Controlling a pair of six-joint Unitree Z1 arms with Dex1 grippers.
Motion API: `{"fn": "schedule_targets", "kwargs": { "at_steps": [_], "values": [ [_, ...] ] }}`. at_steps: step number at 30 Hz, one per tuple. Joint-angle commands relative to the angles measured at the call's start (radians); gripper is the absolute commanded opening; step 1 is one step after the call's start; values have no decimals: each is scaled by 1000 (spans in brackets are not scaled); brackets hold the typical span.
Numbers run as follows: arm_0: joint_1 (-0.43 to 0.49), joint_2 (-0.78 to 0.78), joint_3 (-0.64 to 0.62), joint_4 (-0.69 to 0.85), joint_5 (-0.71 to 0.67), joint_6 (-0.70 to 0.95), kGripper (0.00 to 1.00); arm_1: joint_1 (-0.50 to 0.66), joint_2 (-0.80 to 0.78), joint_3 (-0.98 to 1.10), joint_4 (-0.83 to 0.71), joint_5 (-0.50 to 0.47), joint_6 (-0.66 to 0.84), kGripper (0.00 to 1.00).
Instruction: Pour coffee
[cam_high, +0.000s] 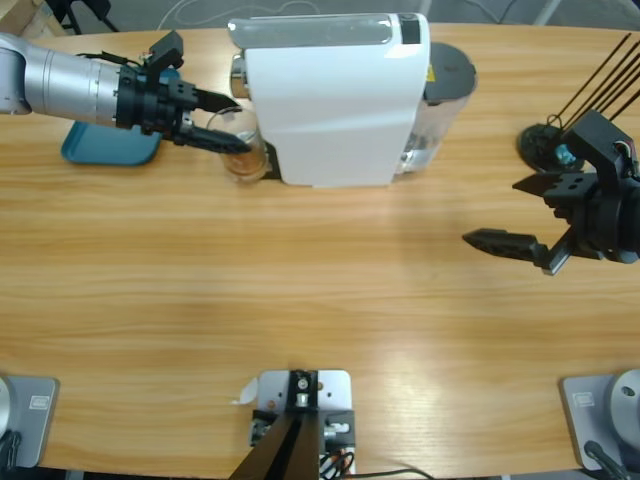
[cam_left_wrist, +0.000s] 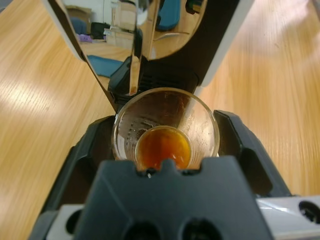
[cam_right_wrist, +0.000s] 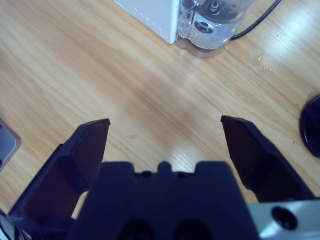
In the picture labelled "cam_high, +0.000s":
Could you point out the blue coffee capsule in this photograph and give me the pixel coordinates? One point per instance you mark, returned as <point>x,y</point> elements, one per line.
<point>565,153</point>

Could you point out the white block with dark post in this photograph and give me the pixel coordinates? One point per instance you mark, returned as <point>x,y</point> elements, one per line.
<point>330,385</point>

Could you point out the black chair frame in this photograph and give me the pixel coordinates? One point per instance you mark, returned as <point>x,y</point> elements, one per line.
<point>70,7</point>

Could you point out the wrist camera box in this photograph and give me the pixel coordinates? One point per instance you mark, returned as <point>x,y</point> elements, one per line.
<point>600,140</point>
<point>165,52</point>

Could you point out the grey coffee machine lever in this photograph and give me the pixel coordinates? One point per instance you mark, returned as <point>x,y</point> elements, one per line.
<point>310,32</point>

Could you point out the black capsule holder with rods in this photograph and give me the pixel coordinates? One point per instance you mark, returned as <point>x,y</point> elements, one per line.
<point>537,140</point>

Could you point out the white paper tag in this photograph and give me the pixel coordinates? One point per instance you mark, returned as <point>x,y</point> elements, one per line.
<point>248,392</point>

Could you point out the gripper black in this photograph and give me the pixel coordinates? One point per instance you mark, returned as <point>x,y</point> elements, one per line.
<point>150,107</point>
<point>585,215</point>

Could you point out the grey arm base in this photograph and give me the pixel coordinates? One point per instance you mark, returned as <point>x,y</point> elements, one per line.
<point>35,400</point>
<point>585,400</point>

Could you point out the white capsule coffee machine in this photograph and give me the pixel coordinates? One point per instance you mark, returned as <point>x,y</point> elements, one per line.
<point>330,110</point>

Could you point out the clear water tank dark lid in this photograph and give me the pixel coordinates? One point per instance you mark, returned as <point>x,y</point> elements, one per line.
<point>450,70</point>

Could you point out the clear drinking glass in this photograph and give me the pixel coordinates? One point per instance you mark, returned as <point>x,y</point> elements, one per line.
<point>245,162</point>

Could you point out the wooden crate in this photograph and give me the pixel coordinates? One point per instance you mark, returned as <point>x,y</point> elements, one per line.
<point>20,20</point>

